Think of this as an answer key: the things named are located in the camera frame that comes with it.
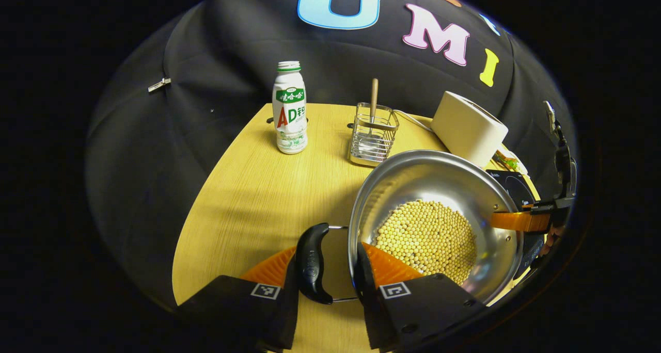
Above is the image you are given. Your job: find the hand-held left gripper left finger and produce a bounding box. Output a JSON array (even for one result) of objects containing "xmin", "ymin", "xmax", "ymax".
[{"xmin": 178, "ymin": 247, "xmax": 300, "ymax": 351}]

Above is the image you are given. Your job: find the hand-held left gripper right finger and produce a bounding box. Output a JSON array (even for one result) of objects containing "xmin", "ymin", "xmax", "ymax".
[{"xmin": 354, "ymin": 242, "xmax": 486, "ymax": 351}]

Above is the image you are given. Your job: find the black induction cooktop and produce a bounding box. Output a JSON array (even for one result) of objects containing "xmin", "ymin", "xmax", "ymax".
[{"xmin": 485, "ymin": 170, "xmax": 544, "ymax": 281}]

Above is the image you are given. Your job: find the steel pot with black handles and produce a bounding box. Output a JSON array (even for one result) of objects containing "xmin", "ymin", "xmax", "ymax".
[{"xmin": 295, "ymin": 149, "xmax": 525, "ymax": 306}]

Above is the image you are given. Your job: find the sandwich with lettuce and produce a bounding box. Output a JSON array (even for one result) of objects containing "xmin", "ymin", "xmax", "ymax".
[{"xmin": 493, "ymin": 149, "xmax": 520, "ymax": 170}]

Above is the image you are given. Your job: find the pile of soybeans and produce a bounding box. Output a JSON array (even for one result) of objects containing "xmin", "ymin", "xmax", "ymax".
[{"xmin": 374, "ymin": 199, "xmax": 478, "ymax": 286}]

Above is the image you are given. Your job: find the white toaster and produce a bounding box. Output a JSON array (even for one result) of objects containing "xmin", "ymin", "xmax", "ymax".
[{"xmin": 431, "ymin": 91, "xmax": 509, "ymax": 169}]

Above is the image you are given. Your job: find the white green drink bottle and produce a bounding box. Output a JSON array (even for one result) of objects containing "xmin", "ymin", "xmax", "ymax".
[{"xmin": 272, "ymin": 61, "xmax": 308, "ymax": 155}]

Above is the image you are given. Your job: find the black backdrop cloth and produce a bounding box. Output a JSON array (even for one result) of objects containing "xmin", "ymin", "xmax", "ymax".
[{"xmin": 85, "ymin": 0, "xmax": 579, "ymax": 312}]

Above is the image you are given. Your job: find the white power cable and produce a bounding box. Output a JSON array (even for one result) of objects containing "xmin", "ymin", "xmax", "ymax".
[{"xmin": 394, "ymin": 109, "xmax": 434, "ymax": 133}]

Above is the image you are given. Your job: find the wire mesh utensil basket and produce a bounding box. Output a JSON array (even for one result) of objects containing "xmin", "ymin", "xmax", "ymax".
[{"xmin": 349, "ymin": 103, "xmax": 400, "ymax": 168}]

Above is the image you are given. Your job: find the wooden handled utensil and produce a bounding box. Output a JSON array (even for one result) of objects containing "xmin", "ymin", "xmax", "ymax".
[{"xmin": 368, "ymin": 78, "xmax": 379, "ymax": 137}]

